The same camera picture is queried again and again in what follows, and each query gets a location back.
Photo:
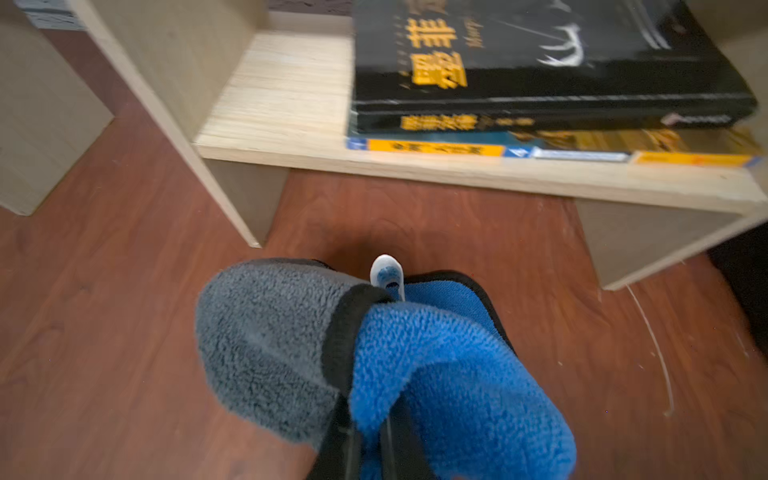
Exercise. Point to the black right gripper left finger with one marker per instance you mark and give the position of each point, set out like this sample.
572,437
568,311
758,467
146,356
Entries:
340,455

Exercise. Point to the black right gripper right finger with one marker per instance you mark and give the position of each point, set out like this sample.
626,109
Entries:
402,454

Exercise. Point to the blue and grey cleaning cloth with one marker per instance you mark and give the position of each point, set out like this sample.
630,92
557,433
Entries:
280,340

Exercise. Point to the light wooden bookshelf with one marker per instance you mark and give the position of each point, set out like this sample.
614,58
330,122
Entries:
246,95

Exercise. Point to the yellow and blue book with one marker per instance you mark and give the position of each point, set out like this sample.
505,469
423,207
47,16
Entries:
721,148

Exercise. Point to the black book with yellow title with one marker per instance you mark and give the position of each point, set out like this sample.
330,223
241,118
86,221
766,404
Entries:
477,66

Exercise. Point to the black toolbox with grey latches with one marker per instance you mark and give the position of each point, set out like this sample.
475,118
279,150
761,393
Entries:
743,262

